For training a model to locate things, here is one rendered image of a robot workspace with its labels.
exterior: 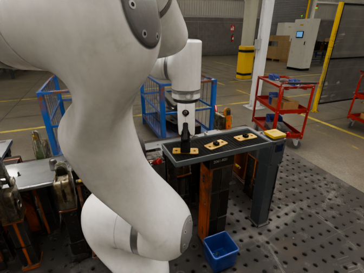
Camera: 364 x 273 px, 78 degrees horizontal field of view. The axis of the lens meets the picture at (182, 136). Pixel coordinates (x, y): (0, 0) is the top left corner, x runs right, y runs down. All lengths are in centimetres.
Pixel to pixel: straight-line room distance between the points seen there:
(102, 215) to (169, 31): 37
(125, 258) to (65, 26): 47
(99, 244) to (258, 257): 71
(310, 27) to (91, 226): 1097
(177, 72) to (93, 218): 40
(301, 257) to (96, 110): 103
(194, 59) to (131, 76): 43
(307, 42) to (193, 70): 1060
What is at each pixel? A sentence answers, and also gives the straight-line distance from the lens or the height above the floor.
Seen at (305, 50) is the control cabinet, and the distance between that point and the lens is 1116.
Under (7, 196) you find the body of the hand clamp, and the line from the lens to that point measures 93.
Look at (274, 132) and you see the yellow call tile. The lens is 95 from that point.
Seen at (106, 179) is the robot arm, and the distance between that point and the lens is 32.
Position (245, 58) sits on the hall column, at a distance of 811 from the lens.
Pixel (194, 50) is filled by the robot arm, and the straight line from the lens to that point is 62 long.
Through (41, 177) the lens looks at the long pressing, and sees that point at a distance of 105.
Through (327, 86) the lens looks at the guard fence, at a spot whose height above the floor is 51.
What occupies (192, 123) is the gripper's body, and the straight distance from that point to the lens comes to 65.
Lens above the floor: 152
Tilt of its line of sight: 25 degrees down
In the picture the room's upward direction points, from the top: straight up
